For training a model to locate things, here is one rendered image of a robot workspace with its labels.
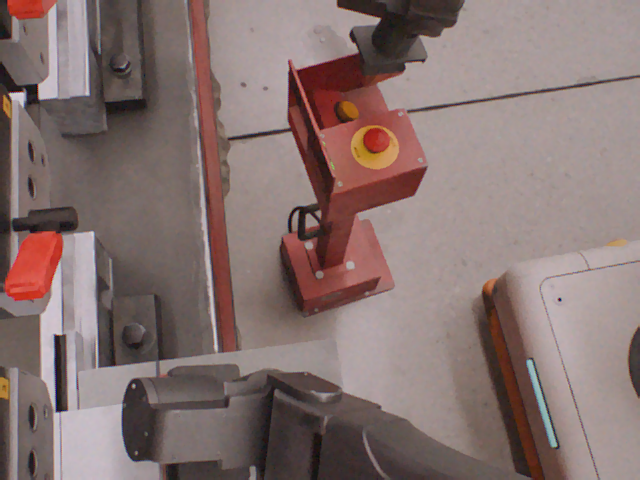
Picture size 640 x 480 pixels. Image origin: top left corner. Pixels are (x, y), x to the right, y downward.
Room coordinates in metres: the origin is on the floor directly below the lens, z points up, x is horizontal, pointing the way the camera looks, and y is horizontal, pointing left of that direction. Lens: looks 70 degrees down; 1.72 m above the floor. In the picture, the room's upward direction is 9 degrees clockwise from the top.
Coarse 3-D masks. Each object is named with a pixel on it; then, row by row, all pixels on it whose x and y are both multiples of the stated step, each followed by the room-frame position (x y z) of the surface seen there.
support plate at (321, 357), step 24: (168, 360) 0.10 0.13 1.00; (192, 360) 0.10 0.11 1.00; (216, 360) 0.11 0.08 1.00; (240, 360) 0.11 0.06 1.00; (264, 360) 0.12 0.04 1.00; (288, 360) 0.12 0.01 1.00; (312, 360) 0.12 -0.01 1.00; (336, 360) 0.13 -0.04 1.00; (96, 384) 0.07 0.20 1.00; (120, 384) 0.07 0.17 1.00; (336, 384) 0.10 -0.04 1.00
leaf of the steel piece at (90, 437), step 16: (64, 416) 0.03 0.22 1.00; (80, 416) 0.03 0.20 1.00; (96, 416) 0.04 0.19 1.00; (112, 416) 0.04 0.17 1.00; (64, 432) 0.02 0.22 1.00; (80, 432) 0.02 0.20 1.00; (96, 432) 0.02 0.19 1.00; (112, 432) 0.02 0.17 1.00; (64, 448) 0.00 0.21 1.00; (80, 448) 0.00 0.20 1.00; (96, 448) 0.01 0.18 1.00; (112, 448) 0.01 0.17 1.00; (64, 464) -0.01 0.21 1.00; (80, 464) -0.01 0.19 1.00; (96, 464) -0.01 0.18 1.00; (112, 464) -0.01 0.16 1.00; (128, 464) 0.00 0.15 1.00; (144, 464) 0.00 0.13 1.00; (160, 464) 0.00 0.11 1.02
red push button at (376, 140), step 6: (366, 132) 0.50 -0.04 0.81; (372, 132) 0.50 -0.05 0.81; (378, 132) 0.50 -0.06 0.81; (384, 132) 0.50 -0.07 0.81; (366, 138) 0.49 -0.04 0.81; (372, 138) 0.49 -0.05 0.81; (378, 138) 0.49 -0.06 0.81; (384, 138) 0.49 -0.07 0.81; (366, 144) 0.48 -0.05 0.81; (372, 144) 0.48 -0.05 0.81; (378, 144) 0.48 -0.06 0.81; (384, 144) 0.48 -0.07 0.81; (372, 150) 0.47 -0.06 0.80; (378, 150) 0.47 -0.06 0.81; (384, 150) 0.48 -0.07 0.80
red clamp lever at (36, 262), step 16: (64, 208) 0.15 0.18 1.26; (16, 224) 0.14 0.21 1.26; (32, 224) 0.14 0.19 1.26; (48, 224) 0.14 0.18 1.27; (64, 224) 0.14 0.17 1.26; (32, 240) 0.12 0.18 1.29; (48, 240) 0.12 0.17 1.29; (16, 256) 0.11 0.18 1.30; (32, 256) 0.11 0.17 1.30; (48, 256) 0.11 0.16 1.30; (16, 272) 0.09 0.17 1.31; (32, 272) 0.09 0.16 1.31; (48, 272) 0.10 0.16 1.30; (16, 288) 0.08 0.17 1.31; (32, 288) 0.09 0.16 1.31; (48, 288) 0.09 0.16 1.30
